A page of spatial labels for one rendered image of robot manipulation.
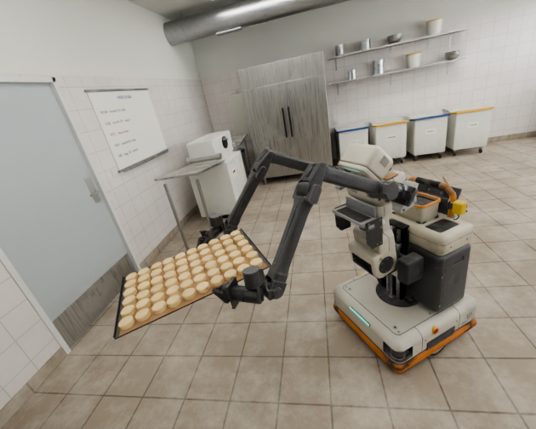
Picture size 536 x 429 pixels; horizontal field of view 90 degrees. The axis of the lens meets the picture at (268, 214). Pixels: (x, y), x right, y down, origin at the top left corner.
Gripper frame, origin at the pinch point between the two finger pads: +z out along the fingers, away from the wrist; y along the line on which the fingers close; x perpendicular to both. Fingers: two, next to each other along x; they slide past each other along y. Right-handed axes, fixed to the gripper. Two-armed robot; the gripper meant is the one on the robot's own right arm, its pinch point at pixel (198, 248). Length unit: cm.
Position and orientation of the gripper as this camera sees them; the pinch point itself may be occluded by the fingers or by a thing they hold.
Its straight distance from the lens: 140.5
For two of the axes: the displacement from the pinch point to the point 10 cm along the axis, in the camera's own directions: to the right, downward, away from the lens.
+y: -2.1, -8.8, -4.2
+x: 9.1, -0.1, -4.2
